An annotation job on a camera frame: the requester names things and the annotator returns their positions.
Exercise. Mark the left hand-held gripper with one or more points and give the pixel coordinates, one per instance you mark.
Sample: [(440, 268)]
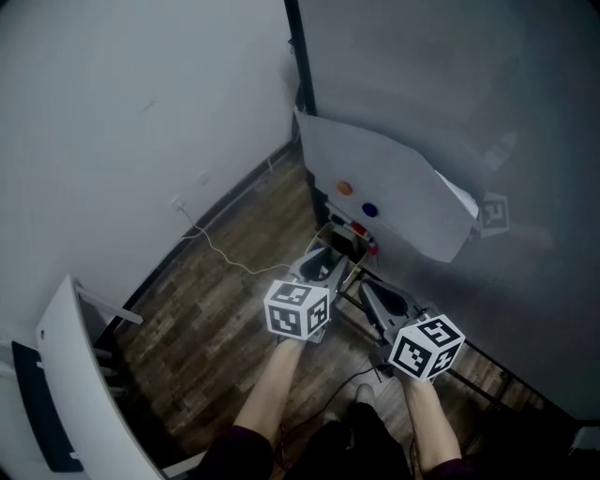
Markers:
[(290, 314)]

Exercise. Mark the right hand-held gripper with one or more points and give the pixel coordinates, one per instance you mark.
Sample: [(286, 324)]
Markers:
[(422, 347)]

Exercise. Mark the white divided organizer tray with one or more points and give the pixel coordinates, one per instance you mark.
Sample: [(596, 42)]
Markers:
[(358, 255)]

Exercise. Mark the person's left forearm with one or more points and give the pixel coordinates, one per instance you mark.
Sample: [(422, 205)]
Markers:
[(272, 389)]

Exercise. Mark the person's right forearm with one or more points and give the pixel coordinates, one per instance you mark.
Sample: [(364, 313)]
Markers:
[(431, 422)]

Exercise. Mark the black-capped marker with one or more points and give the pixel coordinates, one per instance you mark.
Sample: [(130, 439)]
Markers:
[(338, 219)]

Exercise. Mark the pink marker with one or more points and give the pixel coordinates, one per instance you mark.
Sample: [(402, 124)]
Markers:
[(373, 250)]

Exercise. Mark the red-capped marker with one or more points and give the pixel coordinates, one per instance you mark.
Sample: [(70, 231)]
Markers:
[(358, 229)]

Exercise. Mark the blue round magnet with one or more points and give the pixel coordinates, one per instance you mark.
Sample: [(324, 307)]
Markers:
[(370, 209)]

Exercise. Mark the orange round magnet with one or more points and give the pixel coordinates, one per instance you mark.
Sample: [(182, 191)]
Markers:
[(344, 188)]

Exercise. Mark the person's grey shoe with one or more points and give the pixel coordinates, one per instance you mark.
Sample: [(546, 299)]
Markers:
[(364, 394)]

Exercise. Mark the white paper sheet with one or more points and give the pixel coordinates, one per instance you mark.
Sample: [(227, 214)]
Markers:
[(398, 197)]

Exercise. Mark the person's black trousers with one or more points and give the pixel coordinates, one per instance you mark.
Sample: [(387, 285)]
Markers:
[(347, 445)]

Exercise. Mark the person's dark purple top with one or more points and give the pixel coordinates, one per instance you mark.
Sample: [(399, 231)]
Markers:
[(239, 454)]

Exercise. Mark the grey desk leg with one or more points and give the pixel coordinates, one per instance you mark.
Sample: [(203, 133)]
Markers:
[(112, 304)]

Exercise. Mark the white curved desk panel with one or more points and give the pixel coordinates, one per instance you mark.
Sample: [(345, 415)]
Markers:
[(84, 375)]

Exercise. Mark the black flat panel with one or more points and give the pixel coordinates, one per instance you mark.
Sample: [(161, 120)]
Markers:
[(42, 408)]

